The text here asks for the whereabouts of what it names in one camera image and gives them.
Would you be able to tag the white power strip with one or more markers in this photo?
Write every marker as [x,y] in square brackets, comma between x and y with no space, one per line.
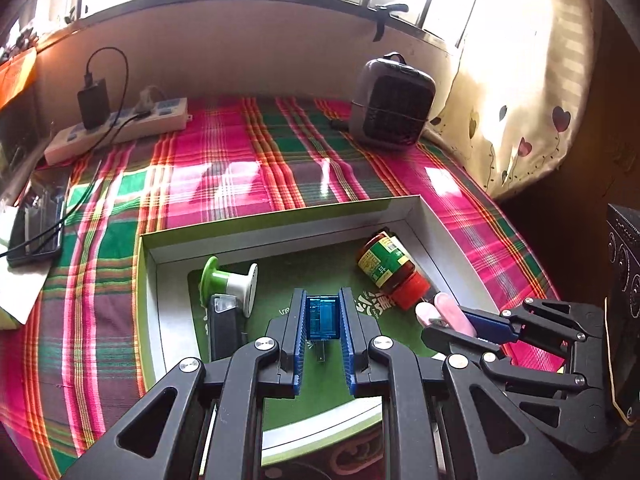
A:
[160,120]

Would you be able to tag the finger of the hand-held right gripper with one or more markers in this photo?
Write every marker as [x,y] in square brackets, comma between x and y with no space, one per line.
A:
[487,324]
[450,342]

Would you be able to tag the black power adapter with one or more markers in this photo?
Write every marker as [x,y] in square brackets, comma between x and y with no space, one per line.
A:
[92,105]

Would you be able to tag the pink green plaid blanket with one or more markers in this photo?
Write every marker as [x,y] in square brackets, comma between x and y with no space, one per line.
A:
[225,125]

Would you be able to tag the black smartphone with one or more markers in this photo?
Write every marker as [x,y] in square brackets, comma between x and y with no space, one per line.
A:
[35,230]

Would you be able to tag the black rectangular device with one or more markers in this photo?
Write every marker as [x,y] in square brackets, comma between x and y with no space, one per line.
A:
[225,330]

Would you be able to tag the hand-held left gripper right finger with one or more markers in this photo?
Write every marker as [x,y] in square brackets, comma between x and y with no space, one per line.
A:
[347,340]

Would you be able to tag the green cardboard box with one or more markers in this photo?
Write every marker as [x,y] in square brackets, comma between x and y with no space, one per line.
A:
[300,238]

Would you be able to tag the grey space heater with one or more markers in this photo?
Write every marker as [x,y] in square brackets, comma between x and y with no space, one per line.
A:
[390,105]

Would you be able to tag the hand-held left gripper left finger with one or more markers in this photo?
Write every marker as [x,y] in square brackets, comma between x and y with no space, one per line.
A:
[299,340]

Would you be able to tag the green and white spool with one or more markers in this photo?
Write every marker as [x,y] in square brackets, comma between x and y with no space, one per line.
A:
[235,287]

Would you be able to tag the brown bottle with red cap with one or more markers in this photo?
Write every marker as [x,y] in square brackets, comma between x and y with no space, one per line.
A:
[382,260]

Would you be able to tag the pink plastic clip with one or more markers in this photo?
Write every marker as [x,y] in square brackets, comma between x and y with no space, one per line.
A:
[450,310]

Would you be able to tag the white plug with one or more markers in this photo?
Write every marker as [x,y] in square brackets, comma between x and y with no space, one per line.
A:
[147,102]

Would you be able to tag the blue usb device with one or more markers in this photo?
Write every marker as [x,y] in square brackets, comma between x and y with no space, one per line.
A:
[324,317]

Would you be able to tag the orange box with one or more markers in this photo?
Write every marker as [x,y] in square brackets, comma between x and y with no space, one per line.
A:
[17,77]

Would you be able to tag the cream heart print curtain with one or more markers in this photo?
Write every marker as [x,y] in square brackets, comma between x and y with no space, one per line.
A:
[525,60]

